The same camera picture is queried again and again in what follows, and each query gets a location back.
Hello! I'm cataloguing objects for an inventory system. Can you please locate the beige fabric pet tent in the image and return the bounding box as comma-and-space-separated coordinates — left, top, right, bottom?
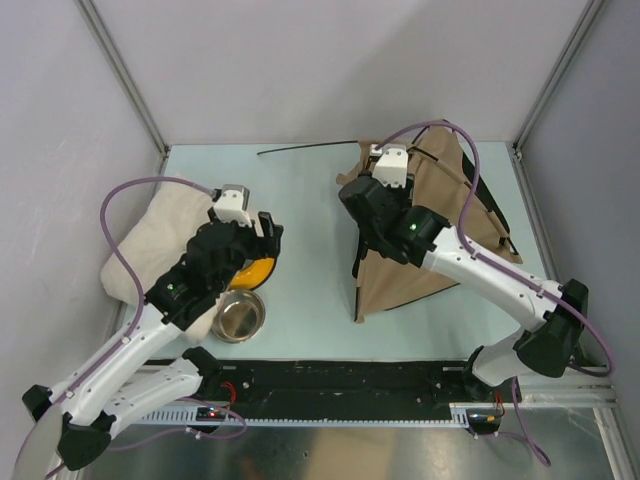
336, 126, 522, 323

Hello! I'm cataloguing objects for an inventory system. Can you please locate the black tent pole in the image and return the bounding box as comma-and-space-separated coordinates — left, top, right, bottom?
352, 127, 523, 323
256, 140, 359, 156

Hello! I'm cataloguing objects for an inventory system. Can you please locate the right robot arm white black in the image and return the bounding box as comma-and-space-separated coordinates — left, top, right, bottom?
339, 174, 588, 401

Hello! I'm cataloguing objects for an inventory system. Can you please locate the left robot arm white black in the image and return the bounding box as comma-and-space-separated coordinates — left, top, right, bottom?
22, 212, 284, 471

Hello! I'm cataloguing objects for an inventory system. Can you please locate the yellow pet bowl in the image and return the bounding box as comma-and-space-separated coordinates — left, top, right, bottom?
230, 258, 277, 290

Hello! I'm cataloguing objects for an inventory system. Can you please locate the stainless steel pet bowl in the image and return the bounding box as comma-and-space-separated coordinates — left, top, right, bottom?
211, 289, 266, 344

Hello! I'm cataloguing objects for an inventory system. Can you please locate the cream plush cushion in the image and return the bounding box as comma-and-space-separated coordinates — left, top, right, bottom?
100, 182, 224, 346

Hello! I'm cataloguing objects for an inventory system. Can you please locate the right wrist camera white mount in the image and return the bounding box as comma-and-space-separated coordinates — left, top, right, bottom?
370, 144, 409, 189

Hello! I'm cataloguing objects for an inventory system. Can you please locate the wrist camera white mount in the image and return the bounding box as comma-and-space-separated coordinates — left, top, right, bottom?
213, 184, 252, 227
370, 144, 409, 189

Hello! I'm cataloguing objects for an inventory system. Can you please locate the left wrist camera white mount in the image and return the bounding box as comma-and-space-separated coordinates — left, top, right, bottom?
213, 184, 252, 227

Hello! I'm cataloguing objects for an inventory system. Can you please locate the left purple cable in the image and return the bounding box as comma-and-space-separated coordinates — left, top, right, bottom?
14, 175, 249, 479

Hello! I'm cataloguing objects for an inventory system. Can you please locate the purple cable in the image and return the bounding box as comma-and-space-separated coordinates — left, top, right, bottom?
374, 119, 614, 466
14, 175, 249, 479

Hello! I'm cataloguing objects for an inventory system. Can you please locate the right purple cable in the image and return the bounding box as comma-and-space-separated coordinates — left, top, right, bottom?
374, 119, 614, 466

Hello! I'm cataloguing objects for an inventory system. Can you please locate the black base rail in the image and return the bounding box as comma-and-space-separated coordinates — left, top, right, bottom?
195, 360, 521, 423

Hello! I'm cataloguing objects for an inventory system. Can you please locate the right aluminium frame post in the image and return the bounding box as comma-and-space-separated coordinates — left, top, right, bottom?
511, 0, 609, 158

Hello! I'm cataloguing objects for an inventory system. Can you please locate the aluminium frame post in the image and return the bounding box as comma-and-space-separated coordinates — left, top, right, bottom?
74, 0, 169, 158
511, 0, 609, 158

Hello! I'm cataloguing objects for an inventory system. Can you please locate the white slotted cable duct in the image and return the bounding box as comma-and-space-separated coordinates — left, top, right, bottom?
133, 403, 500, 428

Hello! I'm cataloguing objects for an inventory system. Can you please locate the left aluminium frame post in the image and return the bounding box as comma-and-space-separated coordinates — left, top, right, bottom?
74, 0, 169, 158

